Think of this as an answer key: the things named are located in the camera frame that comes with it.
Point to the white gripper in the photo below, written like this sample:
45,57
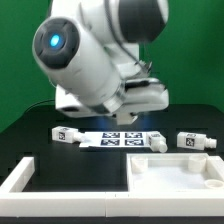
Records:
142,95

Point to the white square table top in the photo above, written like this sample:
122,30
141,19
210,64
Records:
172,173

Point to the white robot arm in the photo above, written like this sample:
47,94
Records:
90,50

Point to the tag marker sheet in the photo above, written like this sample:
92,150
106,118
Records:
118,139

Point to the white U-shaped fence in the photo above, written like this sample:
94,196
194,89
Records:
16,202

